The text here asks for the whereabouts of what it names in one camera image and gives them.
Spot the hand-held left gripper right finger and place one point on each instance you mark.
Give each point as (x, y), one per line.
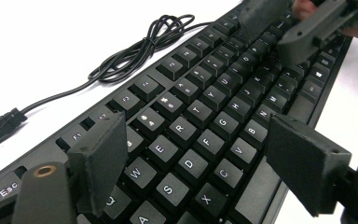
(304, 161)

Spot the black computer keyboard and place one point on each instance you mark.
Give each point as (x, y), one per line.
(199, 130)

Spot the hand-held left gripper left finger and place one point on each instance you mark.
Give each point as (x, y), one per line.
(101, 158)

